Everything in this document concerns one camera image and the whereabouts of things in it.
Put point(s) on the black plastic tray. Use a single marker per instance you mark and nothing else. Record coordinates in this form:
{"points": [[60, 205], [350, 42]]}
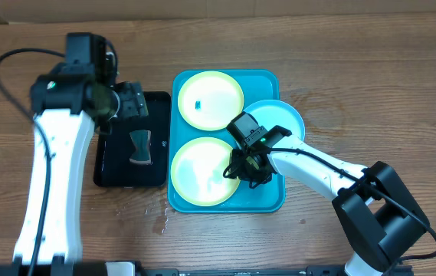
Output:
{"points": [[112, 167]]}

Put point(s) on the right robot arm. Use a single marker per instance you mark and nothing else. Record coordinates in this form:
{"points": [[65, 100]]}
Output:
{"points": [[380, 217]]}

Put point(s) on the light blue plate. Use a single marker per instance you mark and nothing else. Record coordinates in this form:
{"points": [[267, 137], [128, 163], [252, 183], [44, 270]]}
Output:
{"points": [[269, 113]]}

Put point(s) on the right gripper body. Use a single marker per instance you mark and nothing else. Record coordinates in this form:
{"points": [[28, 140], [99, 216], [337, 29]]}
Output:
{"points": [[244, 168]]}

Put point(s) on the yellow-rimmed plate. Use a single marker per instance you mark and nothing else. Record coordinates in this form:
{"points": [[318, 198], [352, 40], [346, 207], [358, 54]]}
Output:
{"points": [[197, 172], [209, 100]]}

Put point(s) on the teal plastic tray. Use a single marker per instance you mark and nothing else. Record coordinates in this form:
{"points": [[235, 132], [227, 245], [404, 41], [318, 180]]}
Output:
{"points": [[257, 85]]}

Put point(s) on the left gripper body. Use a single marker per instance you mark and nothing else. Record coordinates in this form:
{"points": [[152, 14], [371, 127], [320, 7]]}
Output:
{"points": [[132, 104]]}

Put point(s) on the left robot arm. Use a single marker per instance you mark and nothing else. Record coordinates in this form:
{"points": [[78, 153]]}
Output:
{"points": [[67, 109]]}

